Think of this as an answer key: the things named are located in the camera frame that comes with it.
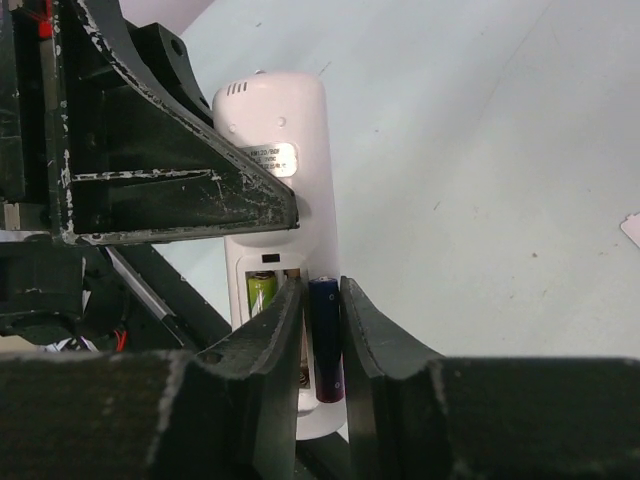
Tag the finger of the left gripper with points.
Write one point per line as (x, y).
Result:
(144, 168)
(166, 55)

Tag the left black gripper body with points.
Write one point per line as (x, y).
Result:
(35, 145)

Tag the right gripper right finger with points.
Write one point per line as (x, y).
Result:
(416, 414)

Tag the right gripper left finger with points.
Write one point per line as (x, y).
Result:
(82, 415)

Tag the green AAA battery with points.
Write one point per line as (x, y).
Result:
(262, 288)

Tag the white remote control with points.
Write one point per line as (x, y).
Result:
(279, 121)

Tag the blue purple AAA battery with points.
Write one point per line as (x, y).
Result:
(324, 310)

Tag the white battery compartment cover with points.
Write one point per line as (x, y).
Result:
(630, 226)

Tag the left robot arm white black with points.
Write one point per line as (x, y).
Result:
(51, 292)

